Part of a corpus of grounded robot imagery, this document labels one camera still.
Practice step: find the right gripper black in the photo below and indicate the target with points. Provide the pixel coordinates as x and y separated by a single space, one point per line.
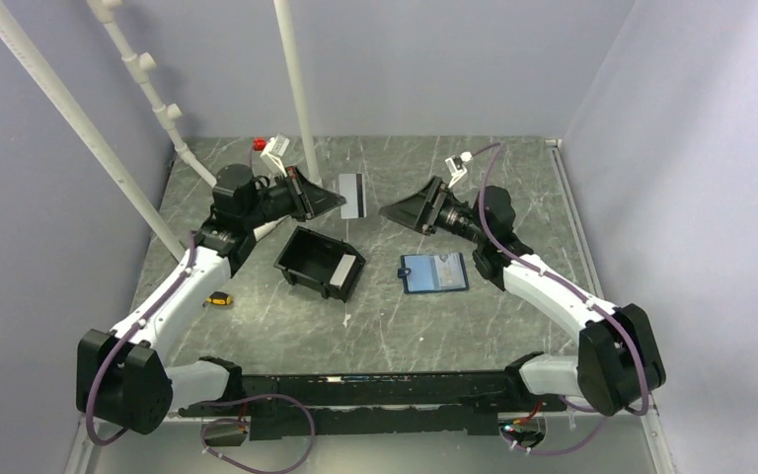
415 210

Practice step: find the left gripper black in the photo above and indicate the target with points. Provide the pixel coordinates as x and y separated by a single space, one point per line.
313 199

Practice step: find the blue leather card holder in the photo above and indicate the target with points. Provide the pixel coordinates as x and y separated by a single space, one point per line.
433 273

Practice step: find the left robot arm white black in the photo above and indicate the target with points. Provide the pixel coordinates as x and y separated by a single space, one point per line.
121 374

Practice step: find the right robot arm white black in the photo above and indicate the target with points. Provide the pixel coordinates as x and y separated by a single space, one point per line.
618 362

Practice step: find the black card tray box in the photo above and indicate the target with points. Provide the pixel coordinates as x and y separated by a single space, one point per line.
309 259

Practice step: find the VIP card in holder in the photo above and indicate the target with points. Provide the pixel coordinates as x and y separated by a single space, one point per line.
449 271

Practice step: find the stack of cards in tray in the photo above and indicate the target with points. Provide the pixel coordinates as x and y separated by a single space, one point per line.
342 270

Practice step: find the yellow black screwdriver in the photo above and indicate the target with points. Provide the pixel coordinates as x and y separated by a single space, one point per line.
219 298

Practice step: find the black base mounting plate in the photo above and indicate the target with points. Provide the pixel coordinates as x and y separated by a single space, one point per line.
288 417

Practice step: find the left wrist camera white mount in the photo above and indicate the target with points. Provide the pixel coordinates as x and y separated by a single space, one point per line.
271 152

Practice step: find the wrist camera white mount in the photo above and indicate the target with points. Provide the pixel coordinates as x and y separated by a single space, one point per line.
458 168
271 152

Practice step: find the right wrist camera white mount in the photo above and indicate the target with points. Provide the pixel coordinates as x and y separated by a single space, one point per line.
458 168

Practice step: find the white PVC pipe frame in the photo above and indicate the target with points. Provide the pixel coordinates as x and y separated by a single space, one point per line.
56 200

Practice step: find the aluminium extrusion rail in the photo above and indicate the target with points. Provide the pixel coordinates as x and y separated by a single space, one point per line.
140 402

